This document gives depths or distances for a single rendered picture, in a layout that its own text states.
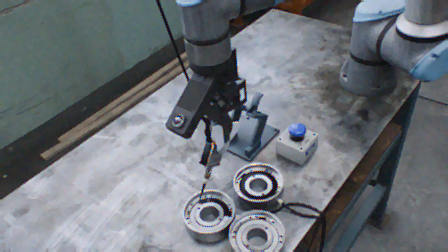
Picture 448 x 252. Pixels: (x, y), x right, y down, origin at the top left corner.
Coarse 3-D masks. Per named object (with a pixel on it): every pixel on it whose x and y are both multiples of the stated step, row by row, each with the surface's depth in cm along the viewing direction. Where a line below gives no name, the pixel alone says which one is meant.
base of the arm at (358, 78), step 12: (348, 60) 110; (360, 60) 105; (384, 60) 103; (348, 72) 109; (360, 72) 106; (372, 72) 105; (384, 72) 105; (396, 72) 108; (348, 84) 110; (360, 84) 107; (372, 84) 106; (384, 84) 107; (396, 84) 109; (372, 96) 108
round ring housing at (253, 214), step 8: (240, 216) 78; (248, 216) 79; (256, 216) 79; (264, 216) 79; (272, 216) 78; (232, 224) 77; (240, 224) 78; (256, 224) 78; (272, 224) 78; (280, 224) 76; (232, 232) 77; (248, 232) 77; (256, 232) 78; (264, 232) 77; (280, 232) 76; (232, 240) 76; (248, 240) 78; (272, 240) 75; (280, 240) 75; (232, 248) 74; (248, 248) 74; (256, 248) 74; (264, 248) 74; (280, 248) 72
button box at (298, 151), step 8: (288, 128) 95; (280, 136) 93; (288, 136) 93; (304, 136) 93; (312, 136) 92; (280, 144) 92; (288, 144) 91; (296, 144) 91; (304, 144) 91; (312, 144) 92; (280, 152) 94; (288, 152) 92; (296, 152) 90; (304, 152) 90; (312, 152) 94; (296, 160) 92; (304, 160) 92
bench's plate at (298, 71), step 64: (256, 64) 125; (320, 64) 122; (128, 128) 108; (320, 128) 101; (384, 128) 99; (64, 192) 93; (128, 192) 91; (192, 192) 89; (256, 192) 87; (320, 192) 86
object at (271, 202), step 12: (252, 168) 89; (264, 168) 88; (276, 168) 86; (252, 180) 87; (264, 180) 86; (240, 192) 84; (252, 192) 84; (264, 192) 83; (276, 192) 83; (252, 204) 81; (264, 204) 81; (276, 204) 84
